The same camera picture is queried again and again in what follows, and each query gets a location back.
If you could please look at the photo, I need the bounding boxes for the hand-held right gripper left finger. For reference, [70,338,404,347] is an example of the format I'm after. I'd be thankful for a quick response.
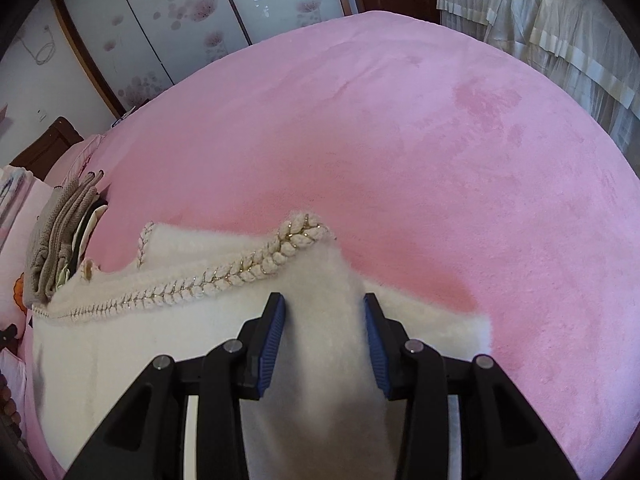
[62,291,287,480]

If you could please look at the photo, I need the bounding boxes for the beige folded knit clothes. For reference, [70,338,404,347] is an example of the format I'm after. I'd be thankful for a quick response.
[42,170,106,301]

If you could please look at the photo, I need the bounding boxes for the black folded clothes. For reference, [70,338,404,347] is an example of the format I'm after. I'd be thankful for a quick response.
[67,199,110,273]

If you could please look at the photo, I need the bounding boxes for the white wall cable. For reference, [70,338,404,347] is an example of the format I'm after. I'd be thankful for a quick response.
[20,25,58,66]

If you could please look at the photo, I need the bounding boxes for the white fluffy cardigan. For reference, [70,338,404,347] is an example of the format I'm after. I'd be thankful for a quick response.
[31,210,493,480]

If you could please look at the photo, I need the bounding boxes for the pink flower pillow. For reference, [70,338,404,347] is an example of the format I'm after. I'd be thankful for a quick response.
[0,180,37,361]

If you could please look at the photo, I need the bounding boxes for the floral folded quilt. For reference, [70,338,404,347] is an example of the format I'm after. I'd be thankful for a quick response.
[0,164,36,211]

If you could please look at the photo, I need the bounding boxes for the pink bed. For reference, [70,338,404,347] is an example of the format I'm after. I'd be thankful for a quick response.
[20,10,640,480]

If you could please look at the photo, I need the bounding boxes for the floral sliding door wardrobe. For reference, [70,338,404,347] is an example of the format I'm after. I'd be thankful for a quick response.
[50,0,361,121]

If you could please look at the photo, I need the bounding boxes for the dark wooden headboard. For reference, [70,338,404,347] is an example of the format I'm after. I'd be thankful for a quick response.
[10,116,85,168]

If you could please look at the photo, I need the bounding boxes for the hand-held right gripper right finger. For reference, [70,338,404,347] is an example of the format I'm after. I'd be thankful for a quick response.
[363,292,581,480]

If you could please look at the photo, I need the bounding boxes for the grey folded sweater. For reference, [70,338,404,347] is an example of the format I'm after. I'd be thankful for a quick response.
[31,187,76,306]

